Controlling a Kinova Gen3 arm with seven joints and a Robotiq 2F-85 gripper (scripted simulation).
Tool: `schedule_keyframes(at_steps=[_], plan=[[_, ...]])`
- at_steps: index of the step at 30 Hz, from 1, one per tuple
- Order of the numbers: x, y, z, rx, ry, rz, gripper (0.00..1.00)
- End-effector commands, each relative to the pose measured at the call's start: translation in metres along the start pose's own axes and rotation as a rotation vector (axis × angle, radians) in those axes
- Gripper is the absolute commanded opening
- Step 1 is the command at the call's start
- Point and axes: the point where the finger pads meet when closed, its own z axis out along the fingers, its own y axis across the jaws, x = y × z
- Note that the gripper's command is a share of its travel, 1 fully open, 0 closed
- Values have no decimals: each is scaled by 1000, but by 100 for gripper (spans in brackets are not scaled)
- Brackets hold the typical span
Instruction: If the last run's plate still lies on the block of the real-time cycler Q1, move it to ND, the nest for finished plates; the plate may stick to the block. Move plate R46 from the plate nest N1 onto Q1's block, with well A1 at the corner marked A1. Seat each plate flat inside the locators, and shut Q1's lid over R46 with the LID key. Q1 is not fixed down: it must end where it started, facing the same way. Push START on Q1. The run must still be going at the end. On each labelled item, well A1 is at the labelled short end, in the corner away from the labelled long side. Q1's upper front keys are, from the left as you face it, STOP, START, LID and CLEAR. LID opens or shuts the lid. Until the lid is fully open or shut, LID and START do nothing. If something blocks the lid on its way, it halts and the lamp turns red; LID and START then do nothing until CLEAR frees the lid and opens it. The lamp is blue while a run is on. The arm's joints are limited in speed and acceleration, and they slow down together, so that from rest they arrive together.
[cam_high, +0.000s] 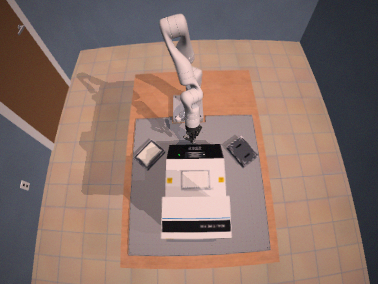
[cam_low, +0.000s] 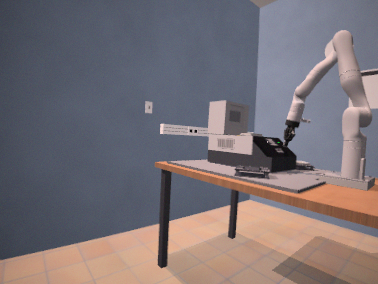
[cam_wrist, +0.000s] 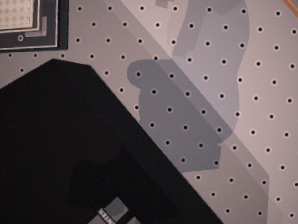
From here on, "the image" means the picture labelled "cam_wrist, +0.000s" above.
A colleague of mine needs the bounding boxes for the grey perforated base plate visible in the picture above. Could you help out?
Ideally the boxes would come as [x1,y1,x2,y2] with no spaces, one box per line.
[0,0,298,224]

